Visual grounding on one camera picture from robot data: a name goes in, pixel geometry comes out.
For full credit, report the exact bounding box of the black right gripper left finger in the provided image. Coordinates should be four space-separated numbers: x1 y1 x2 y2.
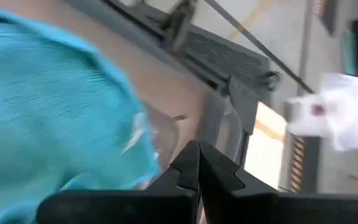
37 139 201 224

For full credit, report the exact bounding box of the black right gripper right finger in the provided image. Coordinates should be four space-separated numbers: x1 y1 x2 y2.
199 141 358 224

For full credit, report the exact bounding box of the blue microfiber towel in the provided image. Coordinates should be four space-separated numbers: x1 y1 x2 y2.
0 4 160 224

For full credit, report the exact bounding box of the dark striped panel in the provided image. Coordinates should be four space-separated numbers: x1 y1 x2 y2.
278 133 322 194

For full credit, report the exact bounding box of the white bulky object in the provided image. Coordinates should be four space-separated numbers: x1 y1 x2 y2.
286 73 358 152

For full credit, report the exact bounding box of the grey frame post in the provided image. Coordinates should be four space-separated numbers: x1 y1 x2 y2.
227 71 281 166

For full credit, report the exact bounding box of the grey table frame rail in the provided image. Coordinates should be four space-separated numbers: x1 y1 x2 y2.
63 0 272 94

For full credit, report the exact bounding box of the thin black cable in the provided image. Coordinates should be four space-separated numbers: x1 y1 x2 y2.
203 0 315 95

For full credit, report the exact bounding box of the black clamp bracket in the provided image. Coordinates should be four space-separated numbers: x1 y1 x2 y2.
160 0 198 52

